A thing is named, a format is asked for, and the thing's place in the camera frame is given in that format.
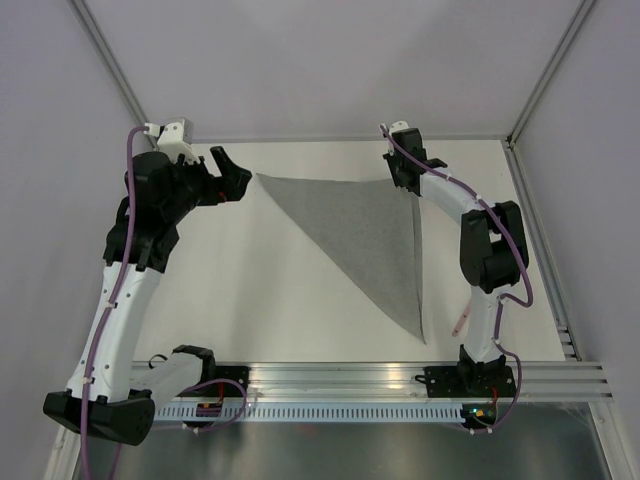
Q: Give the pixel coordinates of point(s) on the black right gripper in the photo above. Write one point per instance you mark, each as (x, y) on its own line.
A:
(392, 159)

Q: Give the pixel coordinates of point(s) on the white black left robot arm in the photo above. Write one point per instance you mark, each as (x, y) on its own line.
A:
(101, 399)

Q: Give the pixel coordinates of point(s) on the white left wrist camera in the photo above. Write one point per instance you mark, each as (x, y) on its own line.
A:
(173, 139)

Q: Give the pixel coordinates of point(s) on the pink handled fork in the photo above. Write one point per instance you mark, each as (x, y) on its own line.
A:
(463, 319)

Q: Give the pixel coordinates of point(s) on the white slotted cable duct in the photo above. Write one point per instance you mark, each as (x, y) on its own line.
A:
(193, 411)

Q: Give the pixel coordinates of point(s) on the aluminium frame rail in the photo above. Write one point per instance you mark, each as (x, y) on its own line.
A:
(417, 381)

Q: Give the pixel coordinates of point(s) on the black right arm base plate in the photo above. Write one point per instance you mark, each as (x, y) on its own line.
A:
(451, 382)

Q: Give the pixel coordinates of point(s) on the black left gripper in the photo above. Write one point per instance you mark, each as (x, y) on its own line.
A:
(223, 189)

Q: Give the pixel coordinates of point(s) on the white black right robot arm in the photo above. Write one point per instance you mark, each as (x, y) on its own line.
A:
(493, 254)

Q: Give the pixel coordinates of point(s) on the grey cloth napkin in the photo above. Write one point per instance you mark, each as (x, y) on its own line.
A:
(371, 230)

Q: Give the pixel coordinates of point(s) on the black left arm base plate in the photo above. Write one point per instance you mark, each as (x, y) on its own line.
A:
(237, 373)

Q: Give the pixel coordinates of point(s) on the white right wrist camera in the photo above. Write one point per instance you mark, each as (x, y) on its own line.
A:
(398, 126)

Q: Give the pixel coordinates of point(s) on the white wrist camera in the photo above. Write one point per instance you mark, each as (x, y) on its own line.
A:
(173, 139)
(398, 126)

